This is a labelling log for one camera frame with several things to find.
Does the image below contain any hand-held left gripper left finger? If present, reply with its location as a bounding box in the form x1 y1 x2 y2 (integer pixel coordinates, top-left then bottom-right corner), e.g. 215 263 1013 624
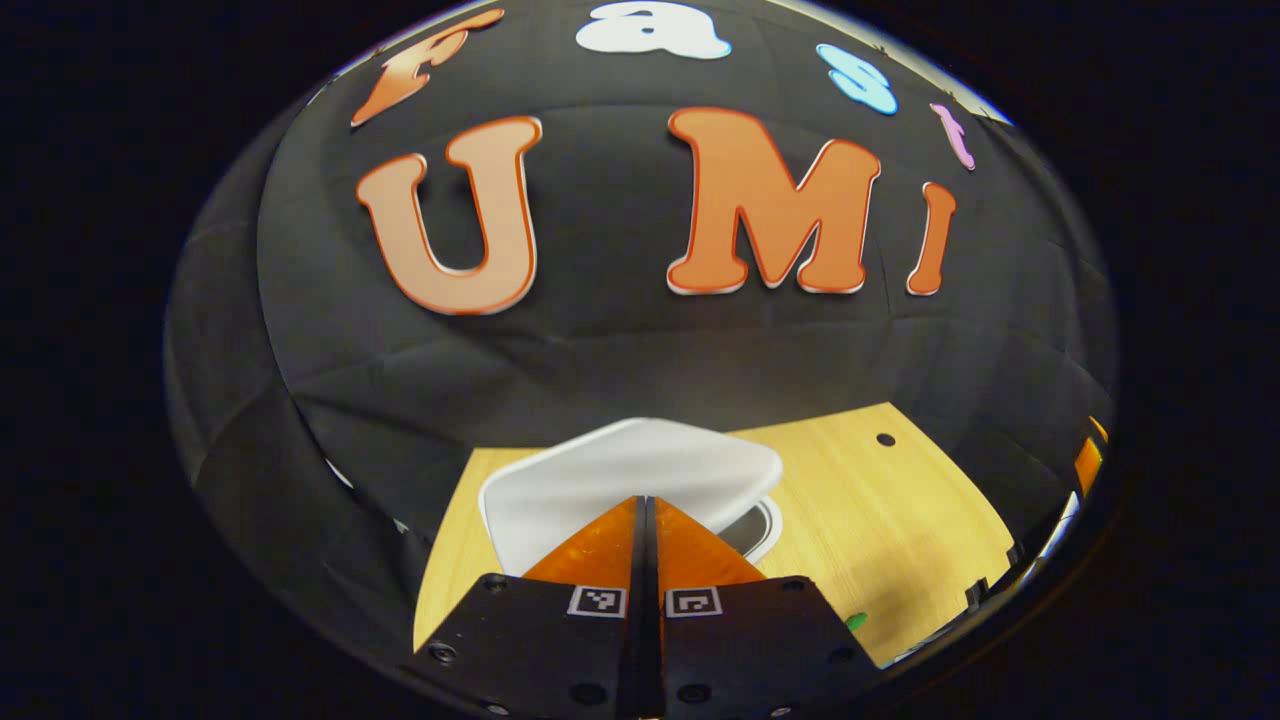
415 495 649 720

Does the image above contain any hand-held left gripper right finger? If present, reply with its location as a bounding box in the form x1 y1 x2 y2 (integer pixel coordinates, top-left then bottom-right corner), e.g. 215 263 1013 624
648 495 883 720

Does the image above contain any white desktop garbage bin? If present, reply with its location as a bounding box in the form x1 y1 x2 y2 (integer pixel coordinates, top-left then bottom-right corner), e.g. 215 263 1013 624
478 418 784 578

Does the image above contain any wooden desktop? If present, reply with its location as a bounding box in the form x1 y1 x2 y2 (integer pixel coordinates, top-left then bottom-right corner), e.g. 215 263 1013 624
412 402 1016 669

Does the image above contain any white equipment stand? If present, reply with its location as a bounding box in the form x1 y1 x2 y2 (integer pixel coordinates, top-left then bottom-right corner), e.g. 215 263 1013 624
1010 490 1086 601

